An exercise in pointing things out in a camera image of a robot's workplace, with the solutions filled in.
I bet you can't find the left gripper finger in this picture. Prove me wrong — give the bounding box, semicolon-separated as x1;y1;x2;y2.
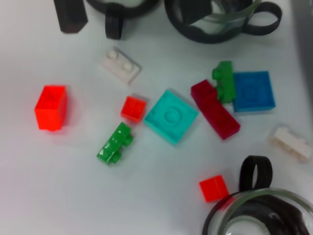
53;0;89;34
184;0;214;24

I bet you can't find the glass teacup black sleeve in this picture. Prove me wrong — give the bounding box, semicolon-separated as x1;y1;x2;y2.
201;155;313;235
164;0;282;45
84;0;162;40

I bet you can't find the translucent white brick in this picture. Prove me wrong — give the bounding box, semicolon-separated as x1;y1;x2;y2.
99;46;143;86

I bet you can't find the green toy brick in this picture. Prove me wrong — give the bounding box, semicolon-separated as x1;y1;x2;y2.
96;121;134;165
211;60;237;103

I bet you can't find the large red toy brick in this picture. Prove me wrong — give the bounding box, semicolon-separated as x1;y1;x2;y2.
34;85;68;132

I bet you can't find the blue square flat brick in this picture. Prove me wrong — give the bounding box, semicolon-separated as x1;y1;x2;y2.
231;70;277;113

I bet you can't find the dark red long brick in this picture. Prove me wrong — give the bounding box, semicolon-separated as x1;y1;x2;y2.
190;79;242;141

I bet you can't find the small red toy brick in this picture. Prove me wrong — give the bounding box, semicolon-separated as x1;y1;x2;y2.
120;95;148;123
199;174;230;203

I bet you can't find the teal square flat brick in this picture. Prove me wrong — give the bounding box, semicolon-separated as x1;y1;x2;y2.
143;89;199;147

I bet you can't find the white toy brick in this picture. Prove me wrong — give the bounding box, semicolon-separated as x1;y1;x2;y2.
266;123;313;164

